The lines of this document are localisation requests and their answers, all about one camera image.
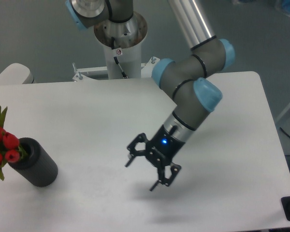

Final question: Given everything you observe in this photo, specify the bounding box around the white rounded chair back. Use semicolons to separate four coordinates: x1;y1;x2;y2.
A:
0;63;35;86

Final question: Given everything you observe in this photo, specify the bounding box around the black ribbed cylindrical vase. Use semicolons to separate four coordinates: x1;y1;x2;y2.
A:
9;137;58;187

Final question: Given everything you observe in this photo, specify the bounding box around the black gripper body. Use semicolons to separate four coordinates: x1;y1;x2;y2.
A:
145;125;185;168

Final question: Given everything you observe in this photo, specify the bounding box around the red tulip bouquet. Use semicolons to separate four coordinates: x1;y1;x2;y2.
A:
0;106;29;180

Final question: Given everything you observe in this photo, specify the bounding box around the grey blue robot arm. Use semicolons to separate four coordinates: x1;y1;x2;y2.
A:
65;0;235;186

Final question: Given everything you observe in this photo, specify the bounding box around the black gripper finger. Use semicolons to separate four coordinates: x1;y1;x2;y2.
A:
149;162;182;192
124;132;150;168

